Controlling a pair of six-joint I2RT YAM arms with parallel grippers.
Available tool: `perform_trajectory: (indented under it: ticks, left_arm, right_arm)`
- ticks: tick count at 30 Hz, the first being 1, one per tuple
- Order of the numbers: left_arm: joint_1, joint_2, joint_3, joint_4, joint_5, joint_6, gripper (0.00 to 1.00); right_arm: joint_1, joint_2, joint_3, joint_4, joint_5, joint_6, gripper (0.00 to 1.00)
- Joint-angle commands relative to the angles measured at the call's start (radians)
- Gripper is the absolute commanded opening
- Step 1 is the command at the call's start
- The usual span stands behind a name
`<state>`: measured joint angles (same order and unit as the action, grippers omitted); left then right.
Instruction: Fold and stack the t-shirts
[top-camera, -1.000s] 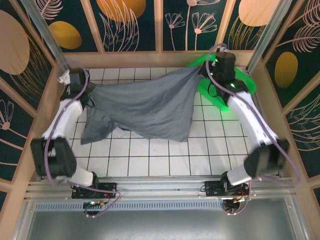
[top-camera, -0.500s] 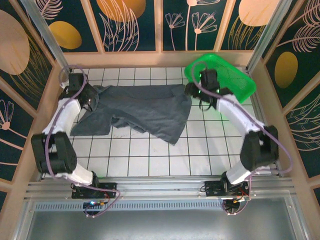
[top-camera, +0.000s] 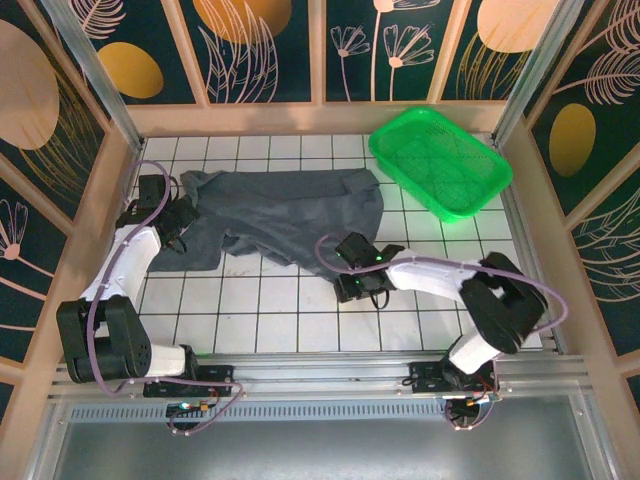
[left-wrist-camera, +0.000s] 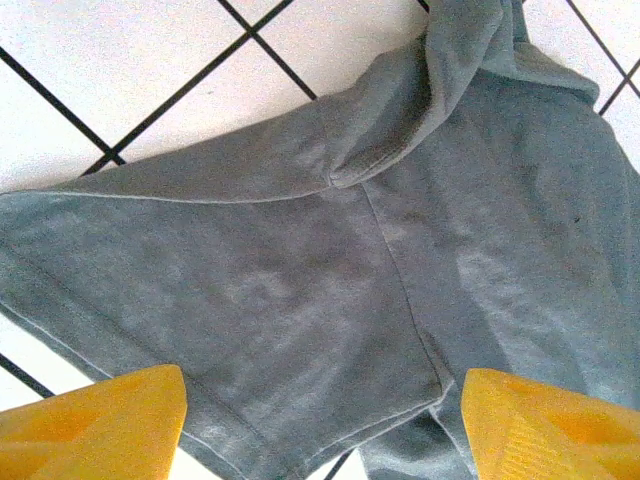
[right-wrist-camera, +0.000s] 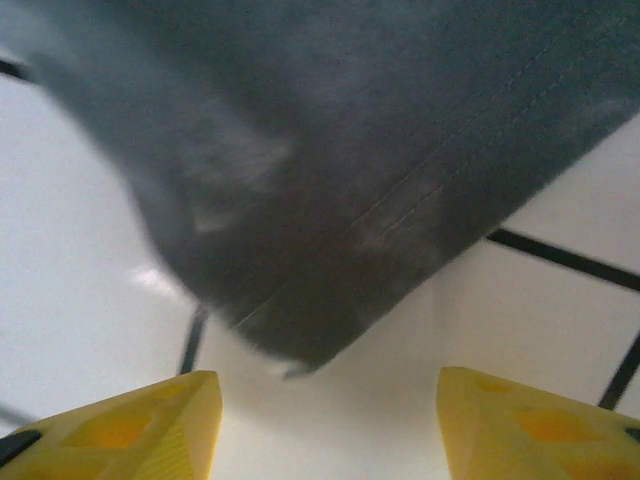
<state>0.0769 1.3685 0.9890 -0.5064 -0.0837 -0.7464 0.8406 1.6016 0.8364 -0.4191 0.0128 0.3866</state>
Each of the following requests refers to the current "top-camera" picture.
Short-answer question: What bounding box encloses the dark floral wall panel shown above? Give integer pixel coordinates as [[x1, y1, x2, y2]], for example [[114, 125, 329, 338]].
[[179, 0, 314, 105], [0, 177, 71, 362], [64, 0, 204, 106], [522, 0, 640, 216], [324, 0, 454, 103], [442, 0, 546, 101], [0, 0, 109, 231], [569, 189, 640, 357]]

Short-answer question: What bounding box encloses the green plastic mesh basket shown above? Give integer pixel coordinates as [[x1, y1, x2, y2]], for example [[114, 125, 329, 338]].
[[368, 107, 514, 225]]

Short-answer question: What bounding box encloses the grey metal sheet tray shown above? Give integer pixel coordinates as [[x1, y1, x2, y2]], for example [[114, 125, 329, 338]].
[[29, 394, 621, 480]]

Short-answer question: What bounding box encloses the aluminium mounting rail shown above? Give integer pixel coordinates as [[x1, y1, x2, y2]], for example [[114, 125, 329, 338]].
[[47, 353, 596, 401]]

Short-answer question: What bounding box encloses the grey t-shirt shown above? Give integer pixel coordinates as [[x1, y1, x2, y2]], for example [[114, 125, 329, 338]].
[[148, 168, 386, 289]]

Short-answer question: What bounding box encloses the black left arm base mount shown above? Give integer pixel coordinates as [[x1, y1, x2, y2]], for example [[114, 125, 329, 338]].
[[143, 363, 236, 399]]

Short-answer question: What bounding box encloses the beige wooden enclosure frame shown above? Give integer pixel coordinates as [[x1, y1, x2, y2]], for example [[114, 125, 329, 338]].
[[0, 0, 640, 480]]

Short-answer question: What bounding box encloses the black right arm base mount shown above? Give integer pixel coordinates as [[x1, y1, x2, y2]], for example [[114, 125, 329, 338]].
[[408, 357, 501, 396]]

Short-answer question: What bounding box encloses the small left circuit board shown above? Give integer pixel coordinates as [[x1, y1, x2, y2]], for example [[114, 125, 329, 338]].
[[167, 399, 214, 416]]

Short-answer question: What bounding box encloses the aluminium corner post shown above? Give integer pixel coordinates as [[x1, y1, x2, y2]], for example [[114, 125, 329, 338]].
[[492, 0, 569, 146], [39, 0, 146, 154]]

